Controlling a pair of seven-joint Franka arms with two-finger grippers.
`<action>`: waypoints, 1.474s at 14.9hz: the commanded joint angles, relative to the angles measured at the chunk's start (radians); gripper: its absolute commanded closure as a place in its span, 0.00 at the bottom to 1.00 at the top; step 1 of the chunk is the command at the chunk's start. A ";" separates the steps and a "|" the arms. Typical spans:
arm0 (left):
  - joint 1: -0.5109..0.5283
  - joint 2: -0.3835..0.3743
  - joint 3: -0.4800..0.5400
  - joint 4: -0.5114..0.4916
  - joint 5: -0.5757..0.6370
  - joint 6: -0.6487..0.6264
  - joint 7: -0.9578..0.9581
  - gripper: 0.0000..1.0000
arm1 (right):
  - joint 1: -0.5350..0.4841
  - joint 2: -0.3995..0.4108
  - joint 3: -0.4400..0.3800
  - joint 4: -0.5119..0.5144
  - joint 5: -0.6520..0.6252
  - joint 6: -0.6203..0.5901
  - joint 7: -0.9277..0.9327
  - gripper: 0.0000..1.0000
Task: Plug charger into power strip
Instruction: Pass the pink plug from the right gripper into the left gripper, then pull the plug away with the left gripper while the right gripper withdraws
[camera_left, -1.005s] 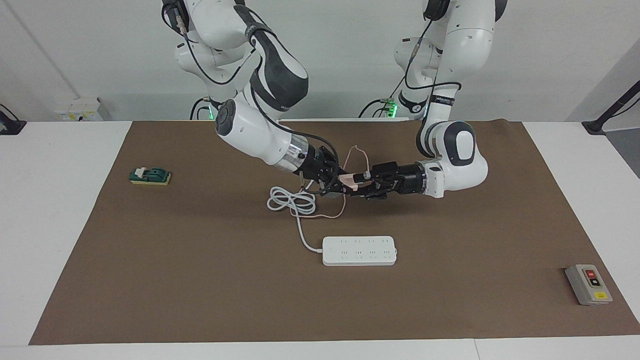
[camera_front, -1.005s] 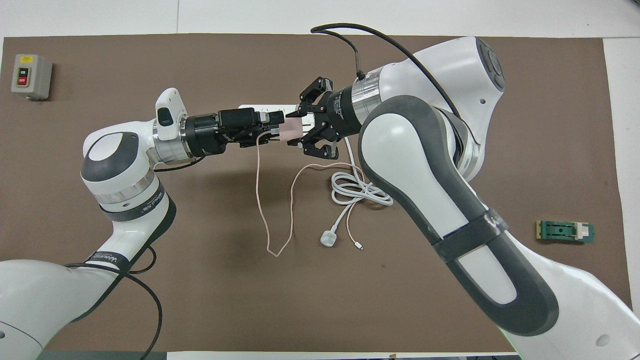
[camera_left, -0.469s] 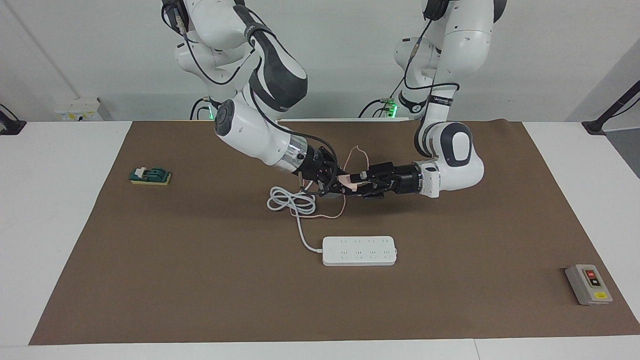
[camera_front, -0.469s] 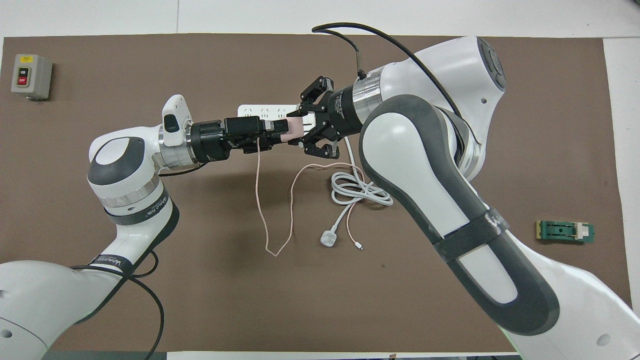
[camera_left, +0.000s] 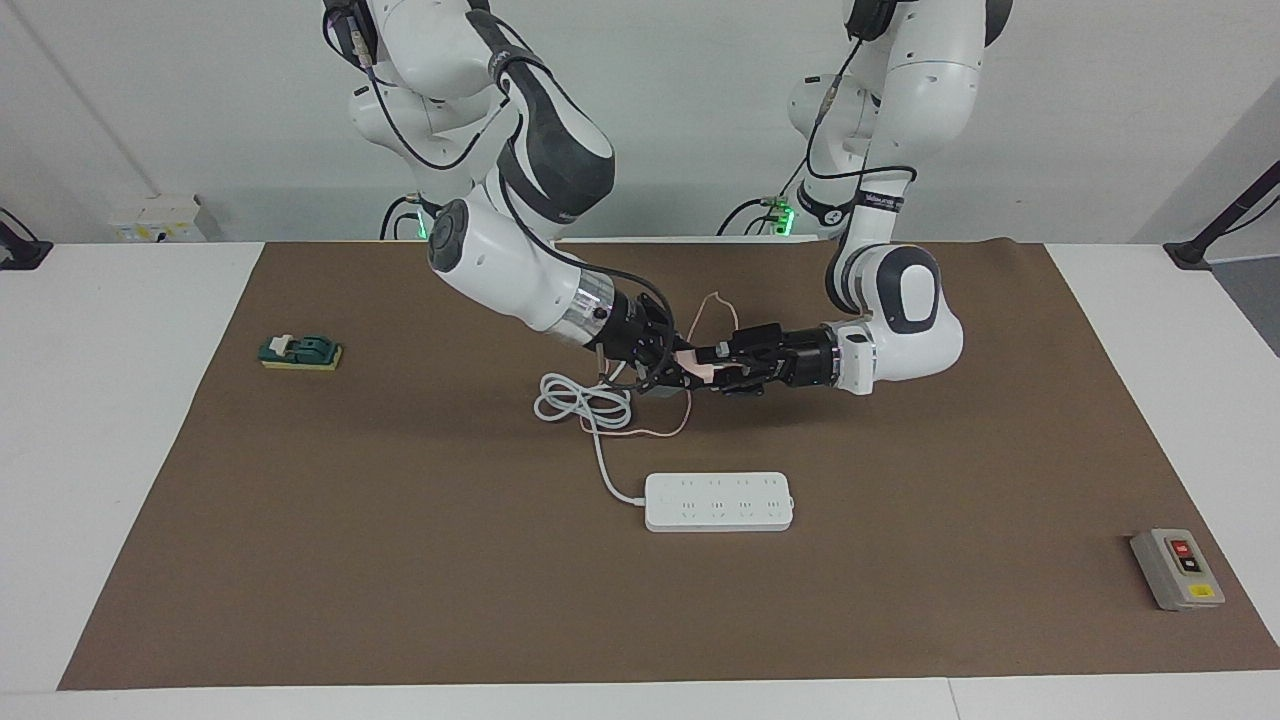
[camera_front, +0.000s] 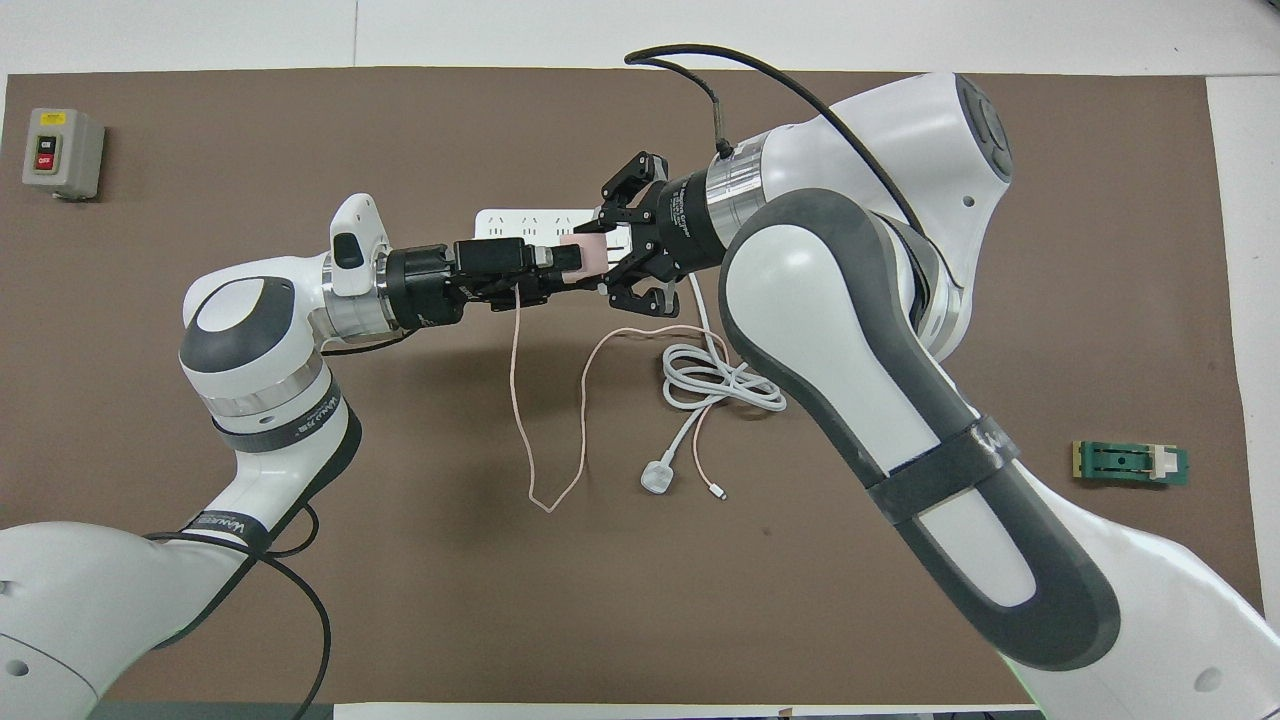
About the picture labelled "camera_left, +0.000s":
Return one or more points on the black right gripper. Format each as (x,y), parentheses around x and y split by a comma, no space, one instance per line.
(635,328)

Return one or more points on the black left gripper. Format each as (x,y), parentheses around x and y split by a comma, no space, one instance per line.
(805,358)

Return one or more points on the pink charger adapter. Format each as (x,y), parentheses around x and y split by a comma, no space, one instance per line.
(703,370)

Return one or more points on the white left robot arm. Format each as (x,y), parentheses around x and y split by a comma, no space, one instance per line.
(920,300)

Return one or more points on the white power strip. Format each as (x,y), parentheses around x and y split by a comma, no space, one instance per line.
(720,500)

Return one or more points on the brown table mat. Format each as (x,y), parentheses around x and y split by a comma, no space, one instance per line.
(500,600)

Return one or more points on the black table clamp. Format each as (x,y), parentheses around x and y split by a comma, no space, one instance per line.
(20,255)

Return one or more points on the green knife switch block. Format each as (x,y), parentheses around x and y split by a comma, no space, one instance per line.
(310,350)

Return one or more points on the black pole mount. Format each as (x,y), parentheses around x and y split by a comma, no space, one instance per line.
(1190,252)

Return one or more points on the grey on-off switch box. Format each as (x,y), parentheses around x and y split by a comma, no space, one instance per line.
(1175,580)

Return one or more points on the white wall socket box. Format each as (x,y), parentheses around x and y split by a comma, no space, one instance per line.
(150,215)

